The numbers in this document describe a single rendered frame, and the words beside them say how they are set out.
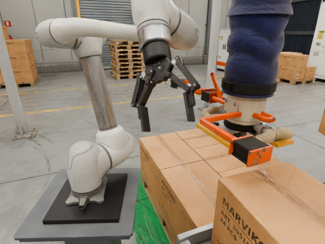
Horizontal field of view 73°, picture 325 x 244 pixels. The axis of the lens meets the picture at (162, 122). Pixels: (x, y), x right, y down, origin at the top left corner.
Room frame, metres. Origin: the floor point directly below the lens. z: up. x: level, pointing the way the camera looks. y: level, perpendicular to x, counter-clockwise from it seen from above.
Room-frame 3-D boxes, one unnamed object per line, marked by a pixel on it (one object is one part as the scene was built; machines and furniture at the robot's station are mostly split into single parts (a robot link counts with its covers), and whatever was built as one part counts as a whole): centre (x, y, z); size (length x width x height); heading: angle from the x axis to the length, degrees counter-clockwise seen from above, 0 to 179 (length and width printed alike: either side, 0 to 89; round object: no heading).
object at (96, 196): (0.89, 0.38, 0.80); 0.22 x 0.18 x 0.06; 5
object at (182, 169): (1.63, -0.44, 0.34); 1.20 x 1.00 x 0.40; 21
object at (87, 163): (0.92, 0.38, 0.94); 0.18 x 0.16 x 0.22; 143
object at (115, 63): (8.50, 1.36, 0.65); 1.29 x 1.10 x 1.31; 22
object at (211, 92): (1.18, -0.27, 1.22); 0.10 x 0.08 x 0.06; 114
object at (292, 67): (7.60, -4.38, 0.45); 1.21 x 1.03 x 0.91; 22
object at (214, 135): (0.91, -0.29, 1.11); 0.34 x 0.10 x 0.05; 24
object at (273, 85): (0.95, -0.37, 1.33); 0.23 x 0.23 x 0.04
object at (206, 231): (0.91, -0.40, 0.58); 0.70 x 0.03 x 0.06; 111
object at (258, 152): (0.57, -0.26, 1.22); 0.09 x 0.08 x 0.05; 114
